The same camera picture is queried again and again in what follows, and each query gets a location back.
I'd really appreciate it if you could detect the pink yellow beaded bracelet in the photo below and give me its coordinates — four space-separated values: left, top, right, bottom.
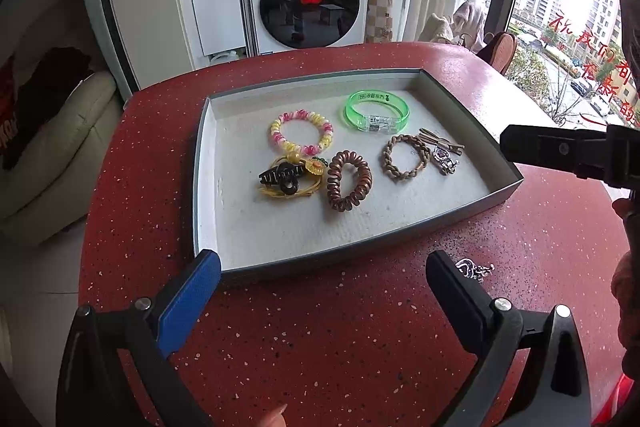
268 108 335 158

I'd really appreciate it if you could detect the left hand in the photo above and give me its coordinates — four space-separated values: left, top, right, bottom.
256 404 288 427

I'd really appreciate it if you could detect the brown chair back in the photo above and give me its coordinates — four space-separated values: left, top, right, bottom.
476 31 518 76

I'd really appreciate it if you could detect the silver heart chain piece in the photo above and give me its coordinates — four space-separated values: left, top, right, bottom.
454 257 497 283

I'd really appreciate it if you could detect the brown braided bracelet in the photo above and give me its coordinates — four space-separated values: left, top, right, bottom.
380 133 433 183

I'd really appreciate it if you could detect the brown spiral hair tie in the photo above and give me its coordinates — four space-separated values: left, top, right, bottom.
325 148 374 214

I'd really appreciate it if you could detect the light green armchair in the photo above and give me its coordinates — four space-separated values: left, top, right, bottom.
1 0 122 247

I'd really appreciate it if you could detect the right hand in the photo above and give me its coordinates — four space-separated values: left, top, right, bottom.
611 198 639 381

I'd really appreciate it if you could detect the grey jewelry tray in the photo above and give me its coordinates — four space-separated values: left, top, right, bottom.
192 67 525 285

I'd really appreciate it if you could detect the black clothing on armchair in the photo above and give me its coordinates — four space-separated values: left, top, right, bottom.
2 46 93 171

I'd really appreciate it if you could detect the green translucent bangle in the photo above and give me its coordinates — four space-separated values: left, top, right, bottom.
344 90 410 134

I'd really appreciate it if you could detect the yellow cord flower bracelet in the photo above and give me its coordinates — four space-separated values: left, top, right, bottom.
258 150 330 198

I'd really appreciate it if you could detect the black claw hair clip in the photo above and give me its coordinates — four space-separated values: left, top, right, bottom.
258 159 307 196

